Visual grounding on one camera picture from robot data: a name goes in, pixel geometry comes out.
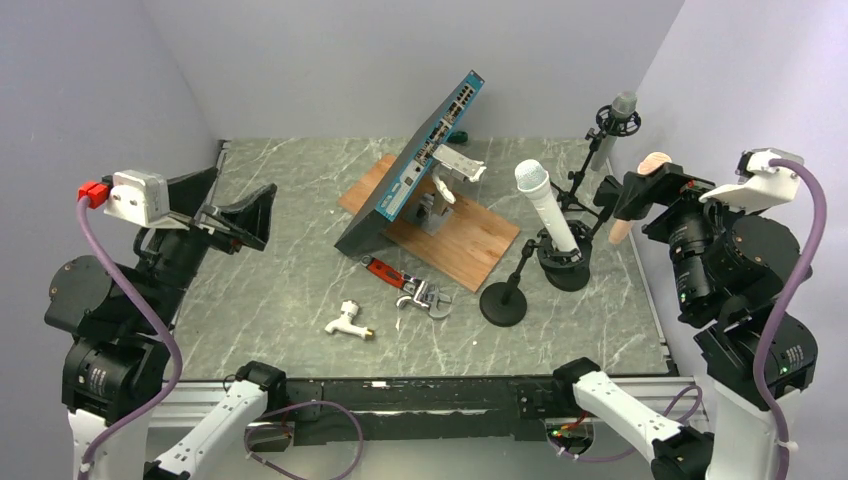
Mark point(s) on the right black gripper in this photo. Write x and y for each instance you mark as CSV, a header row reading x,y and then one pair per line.
x,y
664,184

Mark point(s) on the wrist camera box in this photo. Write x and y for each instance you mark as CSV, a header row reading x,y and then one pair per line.
x,y
138,197
760,185

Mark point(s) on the black front rail frame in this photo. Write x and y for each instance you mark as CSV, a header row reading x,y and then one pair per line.
x,y
417,408

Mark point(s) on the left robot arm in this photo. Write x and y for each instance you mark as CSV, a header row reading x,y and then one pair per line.
x,y
124,360

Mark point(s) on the grey microphone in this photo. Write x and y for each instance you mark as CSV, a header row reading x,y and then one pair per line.
x,y
617,120

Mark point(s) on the green small object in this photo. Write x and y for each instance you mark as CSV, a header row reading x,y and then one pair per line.
x,y
458,137

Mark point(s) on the grey metal bracket fixture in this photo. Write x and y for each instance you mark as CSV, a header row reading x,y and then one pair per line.
x,y
431,211

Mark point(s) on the white microphone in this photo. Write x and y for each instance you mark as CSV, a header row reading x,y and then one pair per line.
x,y
533,181

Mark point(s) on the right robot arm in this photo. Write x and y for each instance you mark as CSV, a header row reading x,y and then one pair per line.
x,y
739,255

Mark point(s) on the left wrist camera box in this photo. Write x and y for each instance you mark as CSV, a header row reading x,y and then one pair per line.
x,y
138,197

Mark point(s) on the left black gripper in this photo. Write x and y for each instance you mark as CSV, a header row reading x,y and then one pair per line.
x,y
249,220

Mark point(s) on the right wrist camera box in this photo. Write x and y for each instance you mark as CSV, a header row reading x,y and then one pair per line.
x,y
760,185

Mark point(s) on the blue network switch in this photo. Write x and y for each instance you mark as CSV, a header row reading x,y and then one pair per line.
x,y
395,188

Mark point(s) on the wooden board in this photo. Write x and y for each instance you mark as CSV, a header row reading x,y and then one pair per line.
x,y
466,247

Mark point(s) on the white plastic faucet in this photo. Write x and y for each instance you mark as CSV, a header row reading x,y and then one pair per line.
x,y
345,322

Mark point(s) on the black tripod mic stand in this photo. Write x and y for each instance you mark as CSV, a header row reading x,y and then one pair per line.
x,y
587,194

